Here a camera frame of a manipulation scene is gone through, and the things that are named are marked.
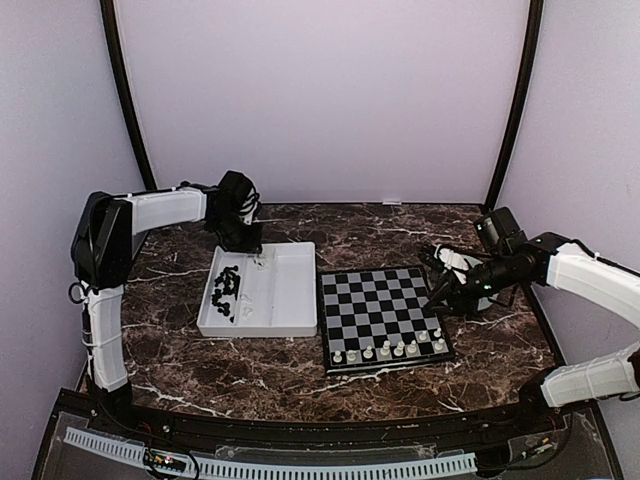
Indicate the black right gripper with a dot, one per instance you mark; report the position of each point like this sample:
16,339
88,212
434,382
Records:
454,291

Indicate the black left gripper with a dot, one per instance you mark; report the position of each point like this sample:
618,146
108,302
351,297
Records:
251,245

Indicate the white plastic parts tray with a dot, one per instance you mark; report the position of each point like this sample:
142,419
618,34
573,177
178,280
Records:
287,304

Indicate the white chess king piece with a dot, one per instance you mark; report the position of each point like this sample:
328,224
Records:
399,349

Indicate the black and grey chessboard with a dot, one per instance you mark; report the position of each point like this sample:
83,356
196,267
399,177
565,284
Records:
361,308

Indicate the white chess pawn piece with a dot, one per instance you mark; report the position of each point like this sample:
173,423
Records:
368,353

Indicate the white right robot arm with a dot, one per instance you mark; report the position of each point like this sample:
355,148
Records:
566,267

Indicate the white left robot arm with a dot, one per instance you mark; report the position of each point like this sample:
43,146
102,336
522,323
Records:
103,254

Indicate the pile of black chess pieces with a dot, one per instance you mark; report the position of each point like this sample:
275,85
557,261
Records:
226,284

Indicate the light blue flower plate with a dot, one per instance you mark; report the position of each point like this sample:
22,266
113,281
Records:
485,302

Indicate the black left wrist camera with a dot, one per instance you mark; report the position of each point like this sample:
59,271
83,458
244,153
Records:
238,195

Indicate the black front rail base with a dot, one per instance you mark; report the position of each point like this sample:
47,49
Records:
484,429

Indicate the white slotted cable duct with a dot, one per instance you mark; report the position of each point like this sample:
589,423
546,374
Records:
259,463

